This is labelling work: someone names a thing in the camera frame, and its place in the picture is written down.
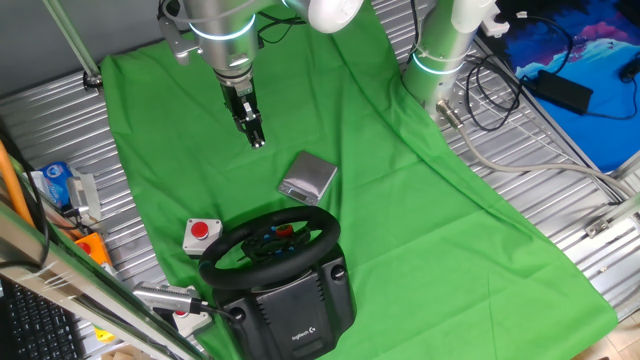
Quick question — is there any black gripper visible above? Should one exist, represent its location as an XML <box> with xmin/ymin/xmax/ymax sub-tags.
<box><xmin>220</xmin><ymin>79</ymin><xmax>267</xmax><ymax>150</ymax></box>

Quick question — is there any black steering wheel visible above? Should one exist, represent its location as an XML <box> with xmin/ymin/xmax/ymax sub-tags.
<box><xmin>198</xmin><ymin>205</ymin><xmax>342</xmax><ymax>291</ymax></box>

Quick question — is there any black Logitech wheel base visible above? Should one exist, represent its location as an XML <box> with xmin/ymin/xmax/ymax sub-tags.
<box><xmin>212</xmin><ymin>244</ymin><xmax>358</xmax><ymax>360</ymax></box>

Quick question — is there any silver digital scale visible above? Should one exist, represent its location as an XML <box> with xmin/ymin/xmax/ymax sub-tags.
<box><xmin>277</xmin><ymin>150</ymin><xmax>339</xmax><ymax>207</ymax></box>

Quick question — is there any grey box red button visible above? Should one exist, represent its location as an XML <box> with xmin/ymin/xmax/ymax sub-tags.
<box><xmin>181</xmin><ymin>217</ymin><xmax>224</xmax><ymax>259</ymax></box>

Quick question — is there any green cloth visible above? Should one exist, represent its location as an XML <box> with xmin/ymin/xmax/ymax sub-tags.
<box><xmin>99</xmin><ymin>0</ymin><xmax>619</xmax><ymax>360</ymax></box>

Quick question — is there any orange button box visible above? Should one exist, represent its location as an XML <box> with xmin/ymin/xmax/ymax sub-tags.
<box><xmin>73</xmin><ymin>232</ymin><xmax>114</xmax><ymax>268</ymax></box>

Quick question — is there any white box red button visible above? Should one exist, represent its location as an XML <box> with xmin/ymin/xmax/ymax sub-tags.
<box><xmin>169</xmin><ymin>308</ymin><xmax>214</xmax><ymax>339</ymax></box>

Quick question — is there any blue white carton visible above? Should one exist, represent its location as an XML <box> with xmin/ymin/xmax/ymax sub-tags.
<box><xmin>40</xmin><ymin>160</ymin><xmax>75</xmax><ymax>209</ymax></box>

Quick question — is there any orange pole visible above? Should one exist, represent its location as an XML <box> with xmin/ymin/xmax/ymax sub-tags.
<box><xmin>0</xmin><ymin>139</ymin><xmax>36</xmax><ymax>229</ymax></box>

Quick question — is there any black keyboard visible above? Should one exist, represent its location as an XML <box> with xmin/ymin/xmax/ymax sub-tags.
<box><xmin>0</xmin><ymin>279</ymin><xmax>86</xmax><ymax>360</ymax></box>

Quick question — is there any black power adapter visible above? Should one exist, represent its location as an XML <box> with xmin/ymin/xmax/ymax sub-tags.
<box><xmin>535</xmin><ymin>69</ymin><xmax>595</xmax><ymax>116</ymax></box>

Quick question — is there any blue patterned desk mat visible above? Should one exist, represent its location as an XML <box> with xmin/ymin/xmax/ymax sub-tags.
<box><xmin>492</xmin><ymin>0</ymin><xmax>640</xmax><ymax>174</ymax></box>

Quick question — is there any black computer mouse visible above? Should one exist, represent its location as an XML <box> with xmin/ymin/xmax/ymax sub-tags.
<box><xmin>618</xmin><ymin>52</ymin><xmax>640</xmax><ymax>84</ymax></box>

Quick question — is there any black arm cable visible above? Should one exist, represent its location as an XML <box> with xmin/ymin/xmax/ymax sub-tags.
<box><xmin>252</xmin><ymin>9</ymin><xmax>307</xmax><ymax>49</ymax></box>

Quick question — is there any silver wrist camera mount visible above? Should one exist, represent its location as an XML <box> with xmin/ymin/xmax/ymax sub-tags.
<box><xmin>157</xmin><ymin>0</ymin><xmax>201</xmax><ymax>66</ymax></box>

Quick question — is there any black camera cable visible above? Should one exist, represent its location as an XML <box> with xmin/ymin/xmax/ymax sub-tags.
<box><xmin>199</xmin><ymin>299</ymin><xmax>240</xmax><ymax>322</ymax></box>

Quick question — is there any silver depth camera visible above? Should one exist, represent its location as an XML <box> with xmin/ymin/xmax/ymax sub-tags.
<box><xmin>66</xmin><ymin>172</ymin><xmax>103</xmax><ymax>226</ymax></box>
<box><xmin>132</xmin><ymin>281</ymin><xmax>209</xmax><ymax>315</ymax></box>

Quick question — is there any aluminium frame pole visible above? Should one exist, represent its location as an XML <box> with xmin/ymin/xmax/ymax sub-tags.
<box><xmin>42</xmin><ymin>0</ymin><xmax>105</xmax><ymax>91</ymax></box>

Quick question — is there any black coiled cable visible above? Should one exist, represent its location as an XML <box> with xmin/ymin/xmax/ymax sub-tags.
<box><xmin>464</xmin><ymin>53</ymin><xmax>539</xmax><ymax>133</ymax></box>

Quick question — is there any aluminium frame beam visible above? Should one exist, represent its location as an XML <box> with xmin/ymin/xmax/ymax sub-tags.
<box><xmin>0</xmin><ymin>199</ymin><xmax>209</xmax><ymax>360</ymax></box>

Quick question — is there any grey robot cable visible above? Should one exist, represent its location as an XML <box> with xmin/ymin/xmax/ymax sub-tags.
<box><xmin>435</xmin><ymin>99</ymin><xmax>636</xmax><ymax>199</ymax></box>

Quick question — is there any silver corner bracket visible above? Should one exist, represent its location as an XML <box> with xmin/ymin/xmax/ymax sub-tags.
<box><xmin>583</xmin><ymin>217</ymin><xmax>614</xmax><ymax>240</ymax></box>

